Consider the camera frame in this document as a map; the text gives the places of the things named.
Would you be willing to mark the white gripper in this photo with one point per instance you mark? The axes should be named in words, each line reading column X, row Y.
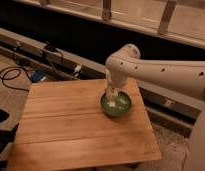
column 114, row 81

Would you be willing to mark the clear plastic bottle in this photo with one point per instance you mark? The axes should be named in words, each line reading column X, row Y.
column 111, row 101

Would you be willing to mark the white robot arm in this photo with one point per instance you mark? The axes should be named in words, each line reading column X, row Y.
column 185, row 77

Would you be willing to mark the green ceramic bowl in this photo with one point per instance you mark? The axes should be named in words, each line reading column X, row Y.
column 117, row 107

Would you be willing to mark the black power adapter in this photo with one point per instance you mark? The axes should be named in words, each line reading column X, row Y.
column 49, row 48

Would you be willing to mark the blue object on floor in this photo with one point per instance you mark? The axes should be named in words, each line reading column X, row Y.
column 37, row 76

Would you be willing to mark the dark chair at left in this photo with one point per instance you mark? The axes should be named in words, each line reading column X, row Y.
column 6, row 136

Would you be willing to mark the metal window frame rail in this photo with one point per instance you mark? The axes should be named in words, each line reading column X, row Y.
column 181, row 21

